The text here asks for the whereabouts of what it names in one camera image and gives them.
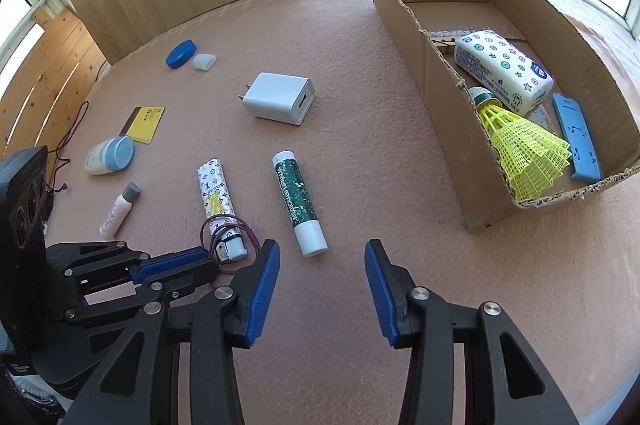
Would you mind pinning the blue round lid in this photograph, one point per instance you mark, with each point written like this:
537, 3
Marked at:
180, 54

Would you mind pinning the blue plastic clip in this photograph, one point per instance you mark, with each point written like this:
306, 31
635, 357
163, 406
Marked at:
580, 140

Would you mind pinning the cardboard box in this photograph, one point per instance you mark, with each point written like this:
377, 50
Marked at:
435, 105

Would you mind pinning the yellow plastic shuttlecock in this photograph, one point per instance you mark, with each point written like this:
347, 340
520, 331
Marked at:
525, 150

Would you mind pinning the white charger block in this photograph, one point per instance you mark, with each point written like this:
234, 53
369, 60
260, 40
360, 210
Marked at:
275, 97

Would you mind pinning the white translucent cap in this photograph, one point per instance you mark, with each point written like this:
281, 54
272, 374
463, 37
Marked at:
204, 62

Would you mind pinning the patterned tissue pack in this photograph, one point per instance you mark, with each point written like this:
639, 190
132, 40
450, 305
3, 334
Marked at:
500, 70

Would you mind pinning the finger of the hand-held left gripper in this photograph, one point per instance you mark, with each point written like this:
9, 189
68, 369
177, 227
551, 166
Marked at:
190, 280
175, 261

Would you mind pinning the pine plank panel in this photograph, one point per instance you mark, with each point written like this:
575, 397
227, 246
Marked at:
45, 75

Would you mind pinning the green glue stick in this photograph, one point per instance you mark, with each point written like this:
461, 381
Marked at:
295, 200

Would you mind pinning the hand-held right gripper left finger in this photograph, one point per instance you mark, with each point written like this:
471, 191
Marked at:
260, 290

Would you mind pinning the white patterned lighter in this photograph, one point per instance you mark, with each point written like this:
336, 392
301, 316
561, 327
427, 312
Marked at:
215, 195

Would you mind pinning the small white bottle grey cap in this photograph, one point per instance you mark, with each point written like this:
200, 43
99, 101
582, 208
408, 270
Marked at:
117, 212

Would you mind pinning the white sunscreen tube blue cap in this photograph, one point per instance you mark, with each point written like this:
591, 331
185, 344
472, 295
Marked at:
107, 157

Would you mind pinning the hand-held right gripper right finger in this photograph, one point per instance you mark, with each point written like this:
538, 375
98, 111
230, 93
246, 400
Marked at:
380, 295

